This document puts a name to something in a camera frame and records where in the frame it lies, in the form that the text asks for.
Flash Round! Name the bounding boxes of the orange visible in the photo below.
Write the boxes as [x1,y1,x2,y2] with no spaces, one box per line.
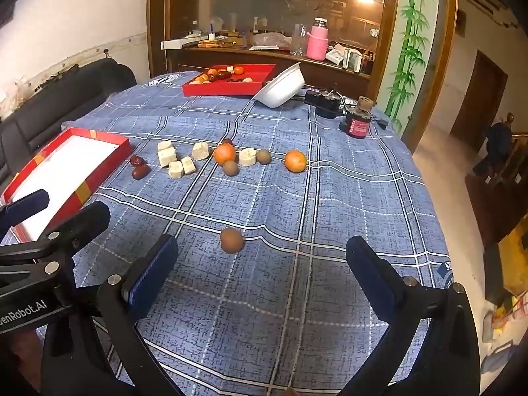
[213,143,237,166]
[284,150,308,173]

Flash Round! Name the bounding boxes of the white bowl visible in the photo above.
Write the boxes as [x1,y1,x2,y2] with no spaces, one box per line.
[251,62,306,109]

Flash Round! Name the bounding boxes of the clear glass pitcher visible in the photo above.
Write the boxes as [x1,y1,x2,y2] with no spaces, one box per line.
[290,22,308,56]

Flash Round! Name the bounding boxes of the black leather sofa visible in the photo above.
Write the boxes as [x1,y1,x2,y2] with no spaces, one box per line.
[0,58,138,182]

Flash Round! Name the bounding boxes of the red box tray white inside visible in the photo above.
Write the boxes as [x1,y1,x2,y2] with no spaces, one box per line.
[0,127,132,243]

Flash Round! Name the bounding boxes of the red black jar with cork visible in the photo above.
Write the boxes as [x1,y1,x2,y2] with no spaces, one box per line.
[339,96,377,139]

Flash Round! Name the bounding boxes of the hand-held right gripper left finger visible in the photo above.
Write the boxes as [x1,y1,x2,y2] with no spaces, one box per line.
[41,234,182,396]

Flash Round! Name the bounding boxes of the yellow box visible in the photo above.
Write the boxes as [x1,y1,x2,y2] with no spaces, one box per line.
[484,225,528,302]

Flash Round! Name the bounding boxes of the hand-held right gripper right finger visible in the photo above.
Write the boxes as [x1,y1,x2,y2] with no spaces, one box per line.
[346,235,482,396]

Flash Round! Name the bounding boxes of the pink thermos bottle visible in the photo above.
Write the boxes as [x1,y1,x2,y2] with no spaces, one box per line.
[306,17,331,62]

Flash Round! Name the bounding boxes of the white small boxes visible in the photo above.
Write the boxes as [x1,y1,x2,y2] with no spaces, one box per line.
[326,47,364,71]

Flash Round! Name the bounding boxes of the wooden door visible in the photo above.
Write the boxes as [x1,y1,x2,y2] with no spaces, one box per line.
[449,49,509,153]

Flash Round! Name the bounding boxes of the black power adapter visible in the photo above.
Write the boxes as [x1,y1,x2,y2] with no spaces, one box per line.
[304,88,345,118]

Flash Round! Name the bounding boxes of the clear plastic bag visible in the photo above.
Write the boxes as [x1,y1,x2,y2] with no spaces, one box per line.
[251,32,291,48]

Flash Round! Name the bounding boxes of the blue plaid tablecloth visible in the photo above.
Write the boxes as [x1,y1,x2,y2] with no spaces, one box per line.
[8,72,456,396]

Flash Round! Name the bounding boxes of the long white box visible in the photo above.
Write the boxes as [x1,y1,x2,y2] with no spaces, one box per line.
[161,38,207,50]

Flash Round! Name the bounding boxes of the wooden glass cabinet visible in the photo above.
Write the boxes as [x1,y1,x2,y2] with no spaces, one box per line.
[146,0,459,100]

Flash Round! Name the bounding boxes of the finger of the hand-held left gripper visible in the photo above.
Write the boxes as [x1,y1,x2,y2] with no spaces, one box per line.
[0,189,50,240]
[0,201,111,293]

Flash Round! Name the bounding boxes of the pile of mixed produce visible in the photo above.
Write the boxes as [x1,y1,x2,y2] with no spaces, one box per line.
[190,65,260,85]

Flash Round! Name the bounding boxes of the bamboo painted panel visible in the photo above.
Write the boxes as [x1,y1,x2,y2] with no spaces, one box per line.
[385,0,440,133]

